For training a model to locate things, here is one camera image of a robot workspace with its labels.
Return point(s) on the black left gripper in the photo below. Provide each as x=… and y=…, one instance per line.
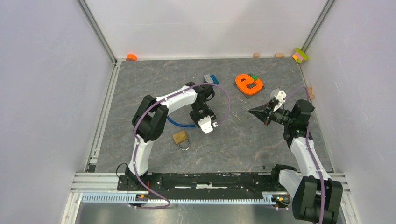
x=195, y=119

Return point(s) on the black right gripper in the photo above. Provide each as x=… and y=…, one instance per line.
x=264, y=113

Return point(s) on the blue cable lock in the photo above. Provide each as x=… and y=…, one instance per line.
x=183, y=124

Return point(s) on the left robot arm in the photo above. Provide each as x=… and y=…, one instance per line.
x=151, y=116

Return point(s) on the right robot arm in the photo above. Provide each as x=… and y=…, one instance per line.
x=316, y=197

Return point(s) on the brass padlock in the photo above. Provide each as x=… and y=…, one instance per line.
x=181, y=137

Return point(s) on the blue toy brick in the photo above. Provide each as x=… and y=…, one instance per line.
x=210, y=78

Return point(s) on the green toy brick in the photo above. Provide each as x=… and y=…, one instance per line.
x=255, y=77

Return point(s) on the orange letter e block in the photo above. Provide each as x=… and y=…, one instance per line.
x=243, y=80

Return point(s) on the curved wooden block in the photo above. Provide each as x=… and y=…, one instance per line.
x=310, y=92

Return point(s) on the stacked coloured toy bricks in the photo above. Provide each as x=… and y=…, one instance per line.
x=299, y=56

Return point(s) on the orange round cap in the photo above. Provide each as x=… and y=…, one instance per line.
x=131, y=57

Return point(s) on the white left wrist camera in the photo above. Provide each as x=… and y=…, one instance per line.
x=206, y=124

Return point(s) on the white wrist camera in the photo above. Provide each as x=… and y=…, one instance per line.
x=279, y=98
x=206, y=124

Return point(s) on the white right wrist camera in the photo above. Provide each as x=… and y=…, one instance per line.
x=279, y=98

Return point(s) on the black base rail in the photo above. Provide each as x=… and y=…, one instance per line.
x=202, y=186

